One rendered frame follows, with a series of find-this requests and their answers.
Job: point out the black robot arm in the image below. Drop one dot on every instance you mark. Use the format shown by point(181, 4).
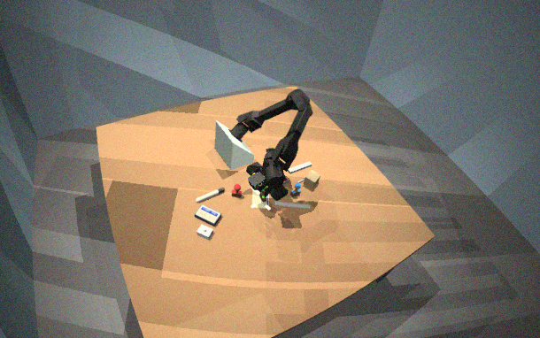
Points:
point(287, 147)

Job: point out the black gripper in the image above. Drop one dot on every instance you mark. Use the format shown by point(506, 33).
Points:
point(276, 193)

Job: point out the white marker pen with black cap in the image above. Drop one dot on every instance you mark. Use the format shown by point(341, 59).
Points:
point(214, 192)

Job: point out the red hand stamp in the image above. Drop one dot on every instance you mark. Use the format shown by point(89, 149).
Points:
point(236, 192)

